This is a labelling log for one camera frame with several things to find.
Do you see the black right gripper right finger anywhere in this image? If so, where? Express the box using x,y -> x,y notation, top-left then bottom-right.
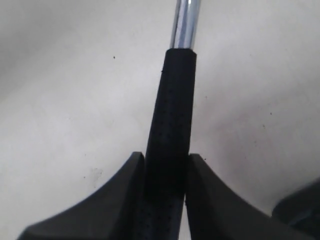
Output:
185,154 -> 311,240

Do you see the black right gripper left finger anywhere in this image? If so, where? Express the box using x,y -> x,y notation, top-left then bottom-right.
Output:
19,152 -> 145,240

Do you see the claw hammer black grip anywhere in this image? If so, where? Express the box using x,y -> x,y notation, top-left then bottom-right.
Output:
134,0 -> 202,240

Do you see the black plastic tool case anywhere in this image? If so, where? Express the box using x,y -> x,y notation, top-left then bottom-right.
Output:
272,179 -> 320,239

